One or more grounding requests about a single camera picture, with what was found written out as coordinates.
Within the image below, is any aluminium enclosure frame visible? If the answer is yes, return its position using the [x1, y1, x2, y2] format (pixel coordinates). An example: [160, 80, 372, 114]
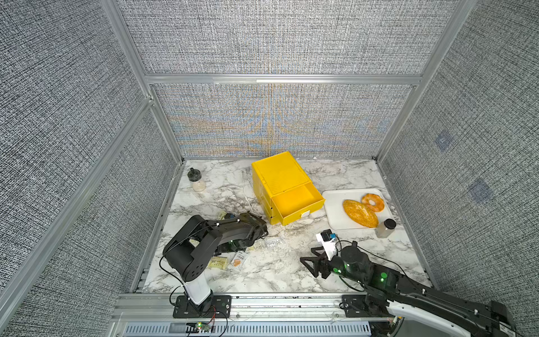
[1, 1, 476, 324]

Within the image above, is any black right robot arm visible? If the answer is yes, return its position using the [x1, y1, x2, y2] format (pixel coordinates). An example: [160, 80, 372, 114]
[300, 242, 519, 336]

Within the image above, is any white plastic tray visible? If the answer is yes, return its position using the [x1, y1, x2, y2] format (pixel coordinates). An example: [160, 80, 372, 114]
[322, 188, 396, 230]

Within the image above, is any glass jar black lid left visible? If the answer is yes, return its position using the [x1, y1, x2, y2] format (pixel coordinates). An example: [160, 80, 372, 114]
[188, 168, 206, 192]

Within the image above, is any white slotted cable duct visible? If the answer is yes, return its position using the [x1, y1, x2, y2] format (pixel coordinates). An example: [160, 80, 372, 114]
[123, 322, 372, 336]

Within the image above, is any glazed twisted ring bread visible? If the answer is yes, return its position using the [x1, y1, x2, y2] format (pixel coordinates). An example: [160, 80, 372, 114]
[361, 193, 385, 213]

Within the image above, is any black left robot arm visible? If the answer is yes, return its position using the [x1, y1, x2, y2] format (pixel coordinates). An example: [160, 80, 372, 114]
[162, 212, 268, 311]

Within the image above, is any yellow plastic drawer cabinet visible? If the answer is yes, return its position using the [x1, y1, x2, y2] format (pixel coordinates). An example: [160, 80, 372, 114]
[251, 152, 325, 226]

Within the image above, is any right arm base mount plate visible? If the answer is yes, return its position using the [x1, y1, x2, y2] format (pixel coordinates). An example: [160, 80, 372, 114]
[339, 295, 392, 318]

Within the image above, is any glass jar black lid right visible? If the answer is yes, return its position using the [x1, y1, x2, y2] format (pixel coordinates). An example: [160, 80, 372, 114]
[375, 218, 397, 239]

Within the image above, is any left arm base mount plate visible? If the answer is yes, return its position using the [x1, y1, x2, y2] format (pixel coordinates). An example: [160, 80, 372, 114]
[173, 295, 232, 319]

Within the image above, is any glass jar black lid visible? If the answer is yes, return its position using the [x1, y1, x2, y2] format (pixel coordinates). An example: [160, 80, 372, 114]
[188, 168, 206, 192]
[375, 218, 397, 239]

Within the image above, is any crumb-coated oval bread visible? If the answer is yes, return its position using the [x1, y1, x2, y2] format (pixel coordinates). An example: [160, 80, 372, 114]
[342, 199, 379, 228]

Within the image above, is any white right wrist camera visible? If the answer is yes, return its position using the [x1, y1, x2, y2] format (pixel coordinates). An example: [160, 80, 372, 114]
[316, 229, 338, 260]

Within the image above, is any aluminium front rail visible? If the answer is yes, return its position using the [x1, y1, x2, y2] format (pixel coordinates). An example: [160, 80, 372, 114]
[111, 292, 422, 323]

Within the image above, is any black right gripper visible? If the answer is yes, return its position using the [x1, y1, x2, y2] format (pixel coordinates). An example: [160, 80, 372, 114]
[299, 246, 365, 287]

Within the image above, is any white cookie packet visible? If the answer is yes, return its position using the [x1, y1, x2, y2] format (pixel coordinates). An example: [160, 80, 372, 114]
[264, 237, 283, 249]
[230, 251, 249, 270]

